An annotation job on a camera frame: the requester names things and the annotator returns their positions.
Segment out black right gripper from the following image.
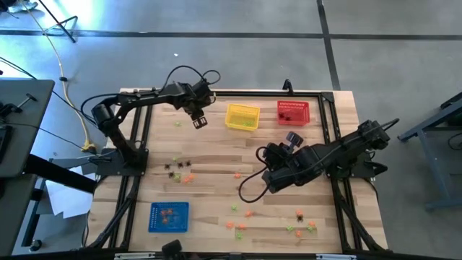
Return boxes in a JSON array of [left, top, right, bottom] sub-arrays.
[[262, 151, 321, 194]]

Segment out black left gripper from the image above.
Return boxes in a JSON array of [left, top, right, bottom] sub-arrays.
[[178, 80, 216, 130]]

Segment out yellow plastic basket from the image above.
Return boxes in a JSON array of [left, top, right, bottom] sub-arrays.
[[224, 103, 261, 131]]

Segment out red plastic basket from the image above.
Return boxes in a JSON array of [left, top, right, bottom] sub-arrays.
[[276, 100, 311, 126]]

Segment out white label strip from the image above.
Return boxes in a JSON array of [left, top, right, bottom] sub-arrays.
[[316, 253, 357, 260], [114, 252, 156, 260]]

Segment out blue plastic basket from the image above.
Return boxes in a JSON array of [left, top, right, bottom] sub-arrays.
[[147, 201, 191, 234]]

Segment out grey metal table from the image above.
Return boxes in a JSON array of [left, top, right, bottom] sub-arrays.
[[396, 92, 462, 212]]

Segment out black tripod stand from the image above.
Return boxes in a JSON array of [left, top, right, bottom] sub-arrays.
[[38, 0, 79, 43]]

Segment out white paper sheets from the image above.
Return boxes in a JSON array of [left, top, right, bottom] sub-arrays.
[[45, 165, 97, 220]]

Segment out dark grey desk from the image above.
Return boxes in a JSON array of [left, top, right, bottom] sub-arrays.
[[0, 78, 98, 258]]

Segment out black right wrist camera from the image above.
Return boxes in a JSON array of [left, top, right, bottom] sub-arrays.
[[287, 131, 305, 148]]

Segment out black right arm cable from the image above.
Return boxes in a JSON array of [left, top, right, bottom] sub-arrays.
[[237, 146, 271, 204]]

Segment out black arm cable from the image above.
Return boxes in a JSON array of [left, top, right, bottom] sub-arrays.
[[237, 146, 271, 204], [79, 64, 222, 126]]

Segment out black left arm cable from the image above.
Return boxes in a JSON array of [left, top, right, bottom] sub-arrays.
[[79, 64, 222, 126]]

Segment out black aluminium table frame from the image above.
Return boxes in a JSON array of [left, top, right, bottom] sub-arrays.
[[86, 78, 390, 254]]

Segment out yellow floor cable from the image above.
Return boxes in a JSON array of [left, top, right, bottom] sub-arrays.
[[19, 0, 95, 152]]

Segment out black clamp handle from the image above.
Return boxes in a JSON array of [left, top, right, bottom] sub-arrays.
[[0, 92, 38, 116]]

